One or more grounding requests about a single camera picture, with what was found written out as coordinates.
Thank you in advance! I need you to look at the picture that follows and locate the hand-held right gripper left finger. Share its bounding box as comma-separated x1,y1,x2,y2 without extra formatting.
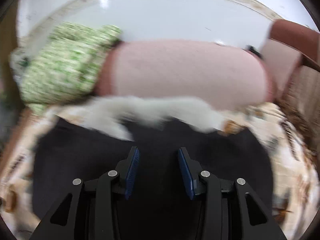
29,146,140,240

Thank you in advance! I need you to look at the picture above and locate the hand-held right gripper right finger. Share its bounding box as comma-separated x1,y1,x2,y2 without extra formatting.
177,147,288,240

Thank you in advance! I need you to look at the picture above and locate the black coat with fur collar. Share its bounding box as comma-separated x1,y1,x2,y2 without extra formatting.
32,95,275,240

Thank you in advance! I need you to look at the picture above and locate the pink quilted sofa backrest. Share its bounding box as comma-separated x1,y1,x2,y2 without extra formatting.
96,39,275,107

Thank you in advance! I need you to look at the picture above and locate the leaf print blanket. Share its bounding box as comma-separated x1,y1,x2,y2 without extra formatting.
0,102,320,240

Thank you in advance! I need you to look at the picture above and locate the green patterned folded quilt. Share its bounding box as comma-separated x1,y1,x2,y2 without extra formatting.
9,21,123,117

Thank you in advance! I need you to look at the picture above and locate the striped floral cushion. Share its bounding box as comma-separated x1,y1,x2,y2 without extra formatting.
274,65,320,155

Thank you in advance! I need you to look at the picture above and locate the brown pink sofa armrest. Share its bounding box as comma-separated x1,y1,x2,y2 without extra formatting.
260,19,320,100

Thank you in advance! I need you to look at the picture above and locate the black strap buckle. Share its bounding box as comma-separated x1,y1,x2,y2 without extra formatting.
245,44,262,59

